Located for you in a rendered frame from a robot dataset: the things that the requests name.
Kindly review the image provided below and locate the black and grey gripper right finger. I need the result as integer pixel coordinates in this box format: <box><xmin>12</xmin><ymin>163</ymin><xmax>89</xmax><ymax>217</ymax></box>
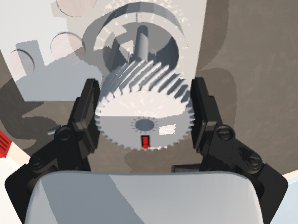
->
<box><xmin>190</xmin><ymin>77</ymin><xmax>288</xmax><ymax>224</ymax></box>

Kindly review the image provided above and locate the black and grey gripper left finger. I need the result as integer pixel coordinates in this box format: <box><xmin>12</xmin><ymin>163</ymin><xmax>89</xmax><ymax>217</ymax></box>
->
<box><xmin>4</xmin><ymin>78</ymin><xmax>100</xmax><ymax>224</ymax></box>

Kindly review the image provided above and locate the white toothed gear with red arrow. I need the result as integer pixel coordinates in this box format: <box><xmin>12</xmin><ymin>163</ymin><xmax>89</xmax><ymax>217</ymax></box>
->
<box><xmin>95</xmin><ymin>60</ymin><xmax>195</xmax><ymax>151</ymax></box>

